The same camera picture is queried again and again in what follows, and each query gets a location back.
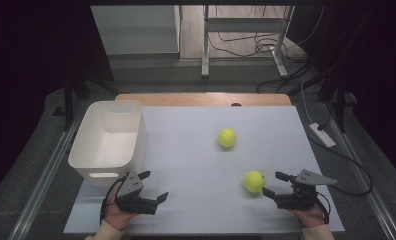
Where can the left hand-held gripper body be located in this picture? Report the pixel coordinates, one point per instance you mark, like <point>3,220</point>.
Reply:
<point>131,185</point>

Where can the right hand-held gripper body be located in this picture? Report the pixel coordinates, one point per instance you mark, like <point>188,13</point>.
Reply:
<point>311,178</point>

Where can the yellow tennis ball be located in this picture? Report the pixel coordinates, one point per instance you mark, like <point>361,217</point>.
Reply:
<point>253,181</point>
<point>227,137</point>

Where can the white plastic bin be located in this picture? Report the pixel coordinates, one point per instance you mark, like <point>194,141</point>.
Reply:
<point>109,146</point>

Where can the person's left hand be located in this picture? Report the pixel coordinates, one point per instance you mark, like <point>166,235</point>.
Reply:
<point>114,216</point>

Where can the person's right hand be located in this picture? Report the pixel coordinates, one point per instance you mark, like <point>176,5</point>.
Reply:
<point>307,216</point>

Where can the white board mat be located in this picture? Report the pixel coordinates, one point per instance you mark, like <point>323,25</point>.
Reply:
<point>192,166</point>

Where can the white power strip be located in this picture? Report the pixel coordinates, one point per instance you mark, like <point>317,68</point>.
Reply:
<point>322,135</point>

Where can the black metal stand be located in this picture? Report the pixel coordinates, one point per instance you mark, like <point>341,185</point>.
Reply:
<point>340,106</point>
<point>68,100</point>

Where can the dark round table grommet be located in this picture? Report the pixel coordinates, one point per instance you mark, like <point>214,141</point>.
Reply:
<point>236,104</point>

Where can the dark curtain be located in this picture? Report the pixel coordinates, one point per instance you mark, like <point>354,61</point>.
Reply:
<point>379,66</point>
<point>26,66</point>

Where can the white cabinet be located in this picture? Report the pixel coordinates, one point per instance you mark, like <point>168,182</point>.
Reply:
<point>136,30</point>

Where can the aluminium floor rail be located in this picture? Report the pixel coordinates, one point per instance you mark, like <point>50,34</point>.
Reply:
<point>376,200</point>
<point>42,180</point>

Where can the white metal desk frame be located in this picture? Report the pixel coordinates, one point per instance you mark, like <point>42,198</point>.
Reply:
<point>242,25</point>

